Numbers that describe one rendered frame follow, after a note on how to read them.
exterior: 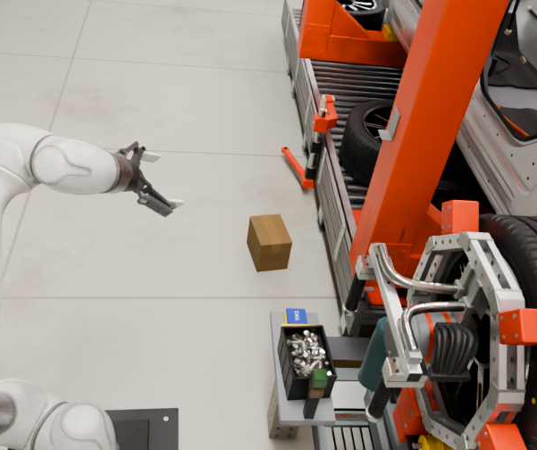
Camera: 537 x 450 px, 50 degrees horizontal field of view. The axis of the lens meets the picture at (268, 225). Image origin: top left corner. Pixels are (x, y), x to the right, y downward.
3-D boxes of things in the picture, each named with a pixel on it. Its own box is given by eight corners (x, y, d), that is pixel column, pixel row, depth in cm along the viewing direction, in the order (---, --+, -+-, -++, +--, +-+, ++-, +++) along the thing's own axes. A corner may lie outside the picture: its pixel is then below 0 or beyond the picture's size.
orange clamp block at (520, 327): (532, 345, 126) (557, 343, 118) (498, 345, 125) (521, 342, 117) (528, 313, 128) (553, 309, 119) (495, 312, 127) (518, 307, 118)
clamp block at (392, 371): (423, 388, 132) (430, 375, 129) (385, 387, 131) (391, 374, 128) (417, 370, 136) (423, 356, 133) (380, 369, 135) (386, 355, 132)
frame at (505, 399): (465, 487, 150) (559, 359, 115) (440, 487, 149) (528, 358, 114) (412, 323, 191) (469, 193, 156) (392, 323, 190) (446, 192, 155)
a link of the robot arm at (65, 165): (125, 152, 118) (76, 137, 123) (73, 142, 104) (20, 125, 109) (113, 203, 120) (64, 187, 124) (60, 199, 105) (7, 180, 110)
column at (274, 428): (295, 438, 217) (314, 371, 190) (268, 438, 216) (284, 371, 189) (292, 414, 225) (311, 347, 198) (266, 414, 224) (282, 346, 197)
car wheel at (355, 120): (317, 142, 331) (324, 105, 316) (407, 127, 358) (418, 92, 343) (383, 212, 288) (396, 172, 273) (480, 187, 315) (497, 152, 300)
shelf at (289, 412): (334, 426, 176) (336, 420, 174) (279, 425, 174) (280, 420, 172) (315, 317, 209) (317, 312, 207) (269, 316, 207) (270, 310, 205)
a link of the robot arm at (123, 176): (105, 141, 120) (123, 145, 126) (75, 164, 123) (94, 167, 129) (124, 179, 119) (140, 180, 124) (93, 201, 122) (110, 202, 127)
